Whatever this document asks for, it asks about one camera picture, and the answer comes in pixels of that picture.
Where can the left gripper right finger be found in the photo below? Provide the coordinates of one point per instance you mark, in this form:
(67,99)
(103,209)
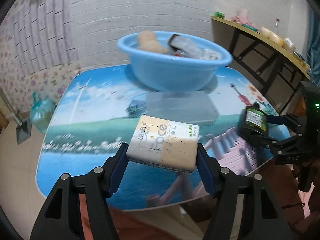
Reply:
(261,218)

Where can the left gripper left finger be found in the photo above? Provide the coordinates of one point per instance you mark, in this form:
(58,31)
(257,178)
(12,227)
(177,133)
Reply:
(60,216)

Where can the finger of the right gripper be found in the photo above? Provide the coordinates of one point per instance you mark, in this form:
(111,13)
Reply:
(259,138)
(289,120)

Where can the black green bottle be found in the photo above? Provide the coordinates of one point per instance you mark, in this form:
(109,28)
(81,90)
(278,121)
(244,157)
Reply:
(253,123)

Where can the face tissue pack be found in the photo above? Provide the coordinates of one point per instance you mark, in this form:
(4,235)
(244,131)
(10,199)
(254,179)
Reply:
(164,144)

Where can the beige plush toy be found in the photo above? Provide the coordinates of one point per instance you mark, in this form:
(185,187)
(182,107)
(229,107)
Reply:
(147,41)

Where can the wooden side table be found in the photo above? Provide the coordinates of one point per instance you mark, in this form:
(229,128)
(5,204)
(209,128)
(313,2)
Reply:
(274,71)

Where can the translucent plastic lidded box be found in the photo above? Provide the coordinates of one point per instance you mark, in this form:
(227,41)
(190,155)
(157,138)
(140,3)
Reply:
(190,107)

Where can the grey dustpan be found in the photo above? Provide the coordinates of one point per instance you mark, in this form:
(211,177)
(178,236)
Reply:
(23,129)

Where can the clear glass bottle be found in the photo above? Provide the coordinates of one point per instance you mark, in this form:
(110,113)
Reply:
(276,25)

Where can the pink cloth on shelf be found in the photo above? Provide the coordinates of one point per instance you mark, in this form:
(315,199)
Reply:
(241,20)

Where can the blue garbage bag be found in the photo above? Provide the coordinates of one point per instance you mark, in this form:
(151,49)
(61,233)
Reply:
(41,113)

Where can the white tissue roll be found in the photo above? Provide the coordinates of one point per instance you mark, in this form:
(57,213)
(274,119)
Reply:
(244,13)

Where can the green box on shelf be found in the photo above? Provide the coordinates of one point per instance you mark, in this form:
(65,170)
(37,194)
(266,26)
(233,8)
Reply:
(219,14)

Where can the blue plastic basin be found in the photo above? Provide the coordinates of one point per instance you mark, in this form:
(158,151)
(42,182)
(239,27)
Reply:
(165,72)

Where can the clear toothpick box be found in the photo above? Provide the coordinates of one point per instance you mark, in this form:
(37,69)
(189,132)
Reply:
(136,108)

